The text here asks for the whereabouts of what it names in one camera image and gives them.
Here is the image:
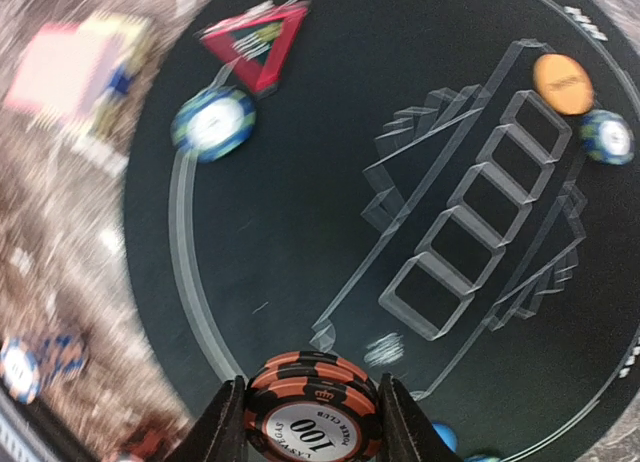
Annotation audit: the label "red card deck in box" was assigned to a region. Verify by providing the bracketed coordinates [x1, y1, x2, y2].
[2, 11, 155, 139]

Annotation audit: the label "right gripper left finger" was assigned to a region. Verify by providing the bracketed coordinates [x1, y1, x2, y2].
[167, 376, 248, 462]

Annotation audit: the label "50 chips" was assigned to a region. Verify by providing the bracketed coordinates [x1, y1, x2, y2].
[170, 86, 256, 162]
[464, 454, 502, 462]
[580, 109, 635, 165]

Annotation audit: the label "blue chip stack left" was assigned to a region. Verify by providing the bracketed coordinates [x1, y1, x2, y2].
[1, 333, 89, 404]

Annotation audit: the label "orange big blind button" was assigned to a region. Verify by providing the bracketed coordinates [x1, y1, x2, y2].
[533, 53, 594, 115]

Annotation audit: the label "blue small blind button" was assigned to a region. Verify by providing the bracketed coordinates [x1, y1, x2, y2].
[432, 423, 458, 453]

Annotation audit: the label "round black poker mat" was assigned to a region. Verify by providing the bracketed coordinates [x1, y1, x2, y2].
[124, 0, 639, 461]

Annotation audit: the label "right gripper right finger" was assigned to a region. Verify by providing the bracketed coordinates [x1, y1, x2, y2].
[378, 373, 462, 462]

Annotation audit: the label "red triangular all-in marker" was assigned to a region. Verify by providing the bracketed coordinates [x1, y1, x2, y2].
[199, 1, 309, 95]

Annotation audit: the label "100 chips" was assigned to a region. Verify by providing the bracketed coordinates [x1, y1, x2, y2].
[244, 351, 382, 461]

